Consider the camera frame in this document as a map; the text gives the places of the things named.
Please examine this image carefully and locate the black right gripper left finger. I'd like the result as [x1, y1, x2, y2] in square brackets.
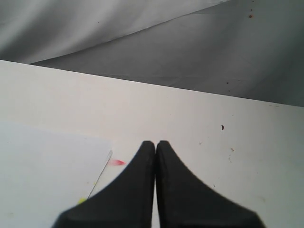
[53, 141, 155, 228]

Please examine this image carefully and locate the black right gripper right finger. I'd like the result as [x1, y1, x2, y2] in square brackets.
[155, 141, 263, 228]

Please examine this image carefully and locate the yellow sticky tab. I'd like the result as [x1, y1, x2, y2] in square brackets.
[78, 198, 87, 204]

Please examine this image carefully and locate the white paper stack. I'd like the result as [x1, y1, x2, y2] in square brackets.
[0, 121, 112, 228]

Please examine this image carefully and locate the white backdrop cloth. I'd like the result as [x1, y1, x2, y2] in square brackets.
[0, 0, 304, 106]

